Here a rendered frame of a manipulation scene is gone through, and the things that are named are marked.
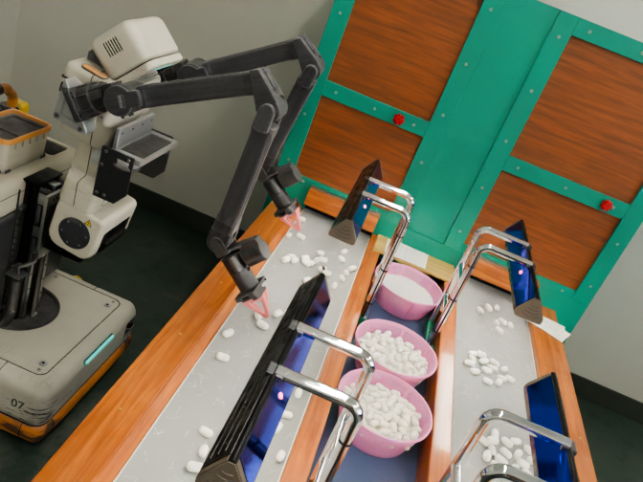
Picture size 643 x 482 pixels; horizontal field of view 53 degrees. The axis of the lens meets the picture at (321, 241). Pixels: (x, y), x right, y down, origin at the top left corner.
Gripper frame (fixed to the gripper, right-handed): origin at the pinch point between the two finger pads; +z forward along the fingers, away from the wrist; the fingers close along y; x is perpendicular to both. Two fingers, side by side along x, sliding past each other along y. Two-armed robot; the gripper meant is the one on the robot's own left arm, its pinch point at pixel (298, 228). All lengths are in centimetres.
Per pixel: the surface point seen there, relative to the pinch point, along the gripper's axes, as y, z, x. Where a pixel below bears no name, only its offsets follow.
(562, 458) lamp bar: -97, 37, -65
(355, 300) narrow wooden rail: -14.2, 26.9, -10.8
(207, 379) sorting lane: -75, 7, 9
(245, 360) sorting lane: -62, 11, 5
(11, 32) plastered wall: 121, -136, 140
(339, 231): -34.8, -2.5, -25.3
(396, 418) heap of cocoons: -60, 44, -23
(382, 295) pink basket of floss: 4.4, 36.5, -13.1
